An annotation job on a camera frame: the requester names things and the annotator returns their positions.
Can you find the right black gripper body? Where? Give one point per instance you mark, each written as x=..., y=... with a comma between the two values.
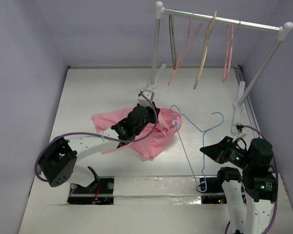
x=225, y=151

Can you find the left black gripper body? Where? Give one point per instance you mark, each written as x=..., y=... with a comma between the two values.
x=150, y=119

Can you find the pink t shirt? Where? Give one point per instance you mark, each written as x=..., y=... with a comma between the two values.
x=168, y=124

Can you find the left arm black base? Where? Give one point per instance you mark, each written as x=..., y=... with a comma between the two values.
x=98, y=192

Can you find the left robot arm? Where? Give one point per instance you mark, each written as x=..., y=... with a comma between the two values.
x=57, y=160

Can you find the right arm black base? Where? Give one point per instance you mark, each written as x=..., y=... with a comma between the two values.
x=211, y=191

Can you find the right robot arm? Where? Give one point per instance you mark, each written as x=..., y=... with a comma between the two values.
x=250, y=188

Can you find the thick pink hanger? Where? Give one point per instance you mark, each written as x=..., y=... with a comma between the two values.
x=229, y=51

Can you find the brown grey hanger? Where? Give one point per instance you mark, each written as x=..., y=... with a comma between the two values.
x=172, y=41

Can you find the beige wooden hanger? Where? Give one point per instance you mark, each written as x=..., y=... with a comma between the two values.
x=208, y=33

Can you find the thin pink hanger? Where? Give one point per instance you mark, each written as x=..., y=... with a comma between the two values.
x=191, y=36

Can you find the white clothes rack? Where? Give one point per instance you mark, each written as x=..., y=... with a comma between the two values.
x=249, y=18

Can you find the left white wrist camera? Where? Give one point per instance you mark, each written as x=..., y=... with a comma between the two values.
x=145, y=97

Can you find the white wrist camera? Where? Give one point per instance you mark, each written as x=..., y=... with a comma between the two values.
x=239, y=131
x=145, y=97

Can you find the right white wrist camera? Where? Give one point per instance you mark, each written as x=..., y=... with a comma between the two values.
x=239, y=131

